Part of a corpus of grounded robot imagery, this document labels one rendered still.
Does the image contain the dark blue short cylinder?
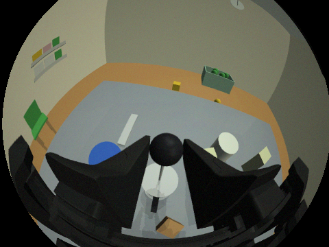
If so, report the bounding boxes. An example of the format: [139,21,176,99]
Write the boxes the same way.
[88,141,121,165]

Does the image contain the pale grey cylinder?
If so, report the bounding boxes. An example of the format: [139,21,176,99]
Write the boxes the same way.
[210,132,239,162]

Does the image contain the brown box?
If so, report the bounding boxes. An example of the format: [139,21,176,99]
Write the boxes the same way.
[156,216,184,239]

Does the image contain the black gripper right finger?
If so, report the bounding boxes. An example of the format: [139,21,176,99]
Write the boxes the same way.
[183,139,282,230]

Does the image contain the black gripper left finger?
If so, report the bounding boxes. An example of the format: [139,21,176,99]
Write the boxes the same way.
[45,135,151,228]

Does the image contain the pale green rectangular block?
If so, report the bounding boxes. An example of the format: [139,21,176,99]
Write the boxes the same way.
[204,148,217,157]
[241,146,271,171]

